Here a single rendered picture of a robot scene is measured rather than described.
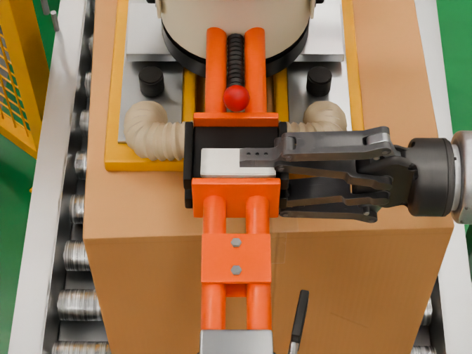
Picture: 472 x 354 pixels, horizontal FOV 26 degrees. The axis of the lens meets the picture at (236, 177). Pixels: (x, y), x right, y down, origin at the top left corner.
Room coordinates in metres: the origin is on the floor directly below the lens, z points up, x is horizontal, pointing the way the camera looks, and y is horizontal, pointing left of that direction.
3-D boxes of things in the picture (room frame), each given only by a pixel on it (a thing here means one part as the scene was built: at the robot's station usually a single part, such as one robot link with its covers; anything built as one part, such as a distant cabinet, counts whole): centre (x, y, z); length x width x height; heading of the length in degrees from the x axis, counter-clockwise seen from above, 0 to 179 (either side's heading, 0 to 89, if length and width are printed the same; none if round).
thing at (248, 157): (0.54, -0.03, 1.23); 0.05 x 0.01 x 0.03; 89
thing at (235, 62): (0.68, 0.00, 1.19); 0.07 x 0.02 x 0.02; 0
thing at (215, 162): (0.54, 0.00, 1.21); 0.07 x 0.03 x 0.01; 89
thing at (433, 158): (0.53, -0.16, 1.19); 0.09 x 0.07 x 0.08; 89
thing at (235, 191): (0.55, 0.00, 1.19); 0.10 x 0.08 x 0.06; 90
